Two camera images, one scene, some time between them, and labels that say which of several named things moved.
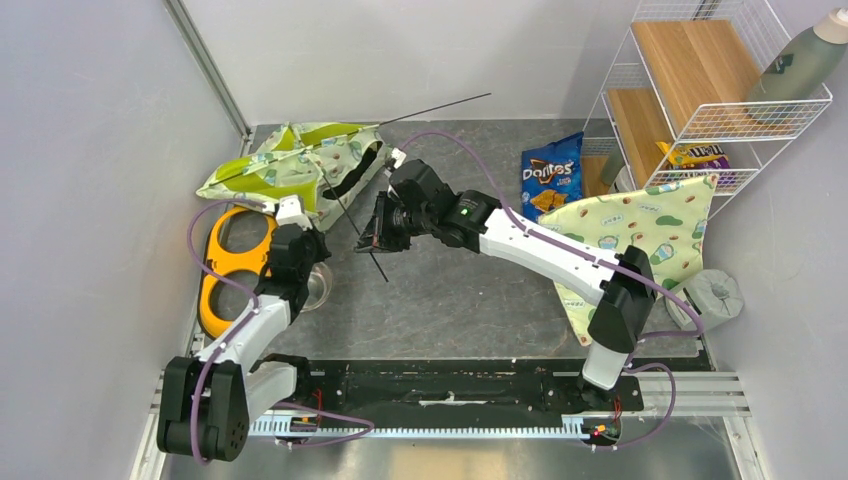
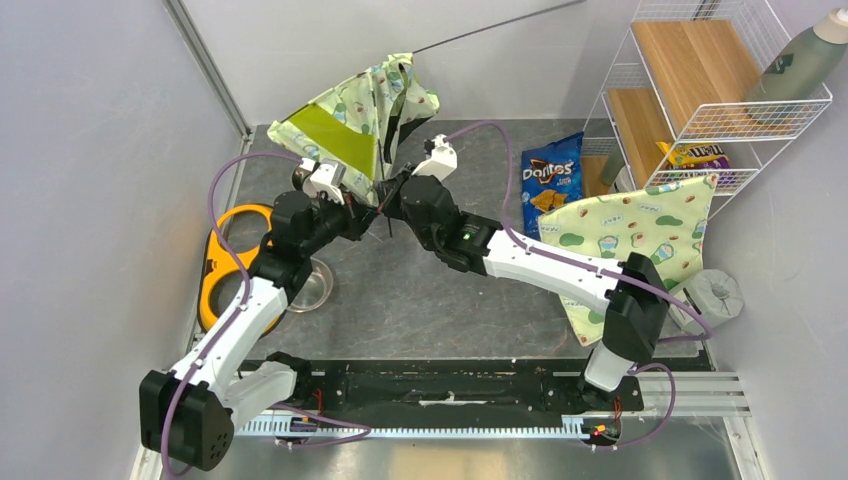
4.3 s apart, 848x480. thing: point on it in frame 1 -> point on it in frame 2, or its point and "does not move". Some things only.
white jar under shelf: [622, 182] does not move
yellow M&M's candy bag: [694, 156] does not move
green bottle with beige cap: [805, 63] does not move
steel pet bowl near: [319, 285] does not move
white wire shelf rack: [701, 89] does not move
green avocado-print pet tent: [331, 166] -> [361, 126]
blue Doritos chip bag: [551, 174] does not move
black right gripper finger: [373, 236] -> [383, 189]
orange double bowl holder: [224, 259] does not move
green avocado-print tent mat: [667, 222] does not move
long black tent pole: [350, 134] -> [440, 44]
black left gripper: [319, 240] -> [357, 219]
